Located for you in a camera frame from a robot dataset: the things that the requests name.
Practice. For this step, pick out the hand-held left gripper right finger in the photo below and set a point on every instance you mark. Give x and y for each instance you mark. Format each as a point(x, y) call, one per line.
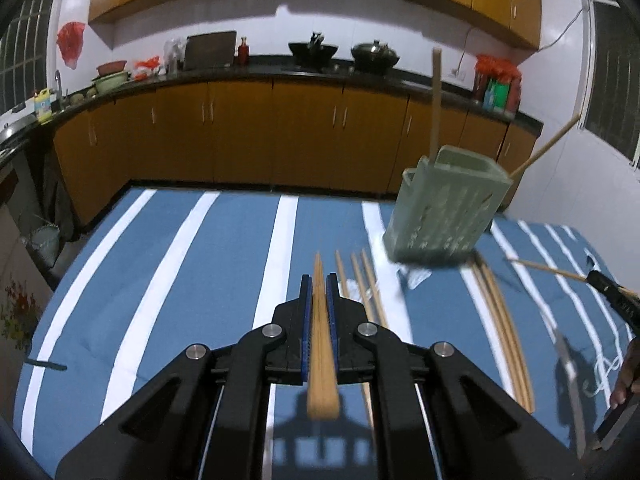
point(332, 320)

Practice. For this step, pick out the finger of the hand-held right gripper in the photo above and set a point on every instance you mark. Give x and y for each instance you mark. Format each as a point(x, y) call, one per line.
point(620, 302)

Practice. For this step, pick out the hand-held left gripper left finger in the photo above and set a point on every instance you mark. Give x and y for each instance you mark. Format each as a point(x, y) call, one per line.
point(306, 320)

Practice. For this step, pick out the wooden chopstick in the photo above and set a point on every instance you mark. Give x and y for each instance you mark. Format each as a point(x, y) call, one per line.
point(436, 105)
point(503, 335)
point(342, 275)
point(510, 335)
point(331, 400)
point(315, 400)
point(545, 149)
point(361, 285)
point(550, 269)
point(374, 285)
point(496, 335)

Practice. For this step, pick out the green plastic utensil holder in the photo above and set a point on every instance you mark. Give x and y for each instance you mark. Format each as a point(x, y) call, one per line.
point(445, 210)

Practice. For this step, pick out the person's right hand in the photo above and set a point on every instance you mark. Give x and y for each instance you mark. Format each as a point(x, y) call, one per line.
point(629, 370)

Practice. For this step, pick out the blue white striped tablecloth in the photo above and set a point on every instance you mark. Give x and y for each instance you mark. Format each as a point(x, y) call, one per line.
point(200, 285)

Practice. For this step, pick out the orange lower kitchen cabinets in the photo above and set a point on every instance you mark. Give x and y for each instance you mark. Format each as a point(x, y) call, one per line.
point(240, 130)

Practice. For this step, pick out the green package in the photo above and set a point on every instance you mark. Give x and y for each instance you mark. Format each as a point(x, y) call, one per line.
point(496, 95)

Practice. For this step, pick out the black kitchen countertop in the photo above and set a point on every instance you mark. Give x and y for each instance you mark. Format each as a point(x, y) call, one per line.
point(260, 71)

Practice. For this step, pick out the dark flat strip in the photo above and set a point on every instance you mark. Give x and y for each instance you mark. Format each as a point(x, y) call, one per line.
point(47, 365)

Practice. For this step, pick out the black lidded pot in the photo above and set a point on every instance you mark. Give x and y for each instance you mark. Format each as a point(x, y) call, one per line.
point(375, 57)

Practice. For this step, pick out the black wok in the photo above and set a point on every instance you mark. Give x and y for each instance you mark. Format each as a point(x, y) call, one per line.
point(312, 52)

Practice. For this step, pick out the grey woven basket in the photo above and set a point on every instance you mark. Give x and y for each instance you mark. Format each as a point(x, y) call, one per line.
point(42, 245)

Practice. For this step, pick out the red bottle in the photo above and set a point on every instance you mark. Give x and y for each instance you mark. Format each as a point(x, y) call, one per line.
point(244, 52)

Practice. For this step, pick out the dark cutting board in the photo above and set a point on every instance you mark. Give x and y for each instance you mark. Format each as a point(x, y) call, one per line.
point(210, 51)

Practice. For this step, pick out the clear plastic bag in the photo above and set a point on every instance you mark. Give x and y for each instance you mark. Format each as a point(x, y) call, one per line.
point(172, 57)

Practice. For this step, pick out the small red plastic bag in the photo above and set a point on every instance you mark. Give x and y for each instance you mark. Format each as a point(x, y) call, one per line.
point(147, 66)

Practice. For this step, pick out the green basin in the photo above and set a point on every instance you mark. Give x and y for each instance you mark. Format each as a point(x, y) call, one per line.
point(111, 82)

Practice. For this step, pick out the red basin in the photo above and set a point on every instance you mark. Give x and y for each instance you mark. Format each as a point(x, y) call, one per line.
point(111, 67)

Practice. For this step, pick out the yellow detergent bottle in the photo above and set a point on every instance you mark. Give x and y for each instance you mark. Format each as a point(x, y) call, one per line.
point(43, 106)

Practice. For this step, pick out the hanging red plastic bag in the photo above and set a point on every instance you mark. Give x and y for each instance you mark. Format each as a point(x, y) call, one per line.
point(70, 42)

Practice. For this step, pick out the barred window beside sink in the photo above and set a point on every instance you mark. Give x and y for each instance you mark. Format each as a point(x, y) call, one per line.
point(25, 45)

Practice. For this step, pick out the white wall socket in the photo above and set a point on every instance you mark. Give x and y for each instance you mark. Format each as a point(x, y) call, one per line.
point(457, 73)

